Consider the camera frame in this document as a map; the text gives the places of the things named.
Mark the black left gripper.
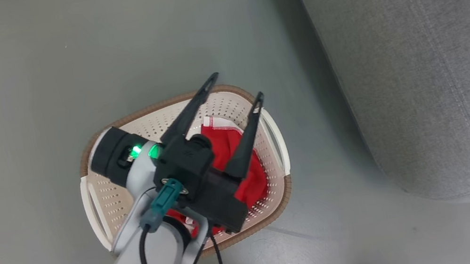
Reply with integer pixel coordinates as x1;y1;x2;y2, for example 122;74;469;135
152;66;286;243

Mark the black cable with teal plug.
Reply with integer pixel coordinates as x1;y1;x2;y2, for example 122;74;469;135
128;176;196;264

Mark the cream perforated laundry basket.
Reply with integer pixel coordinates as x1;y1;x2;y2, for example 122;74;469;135
67;76;304;264

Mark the grey fabric sofa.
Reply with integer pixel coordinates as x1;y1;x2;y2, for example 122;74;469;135
289;0;470;227

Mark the red garment white stitched trim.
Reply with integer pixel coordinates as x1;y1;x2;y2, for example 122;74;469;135
151;108;276;244

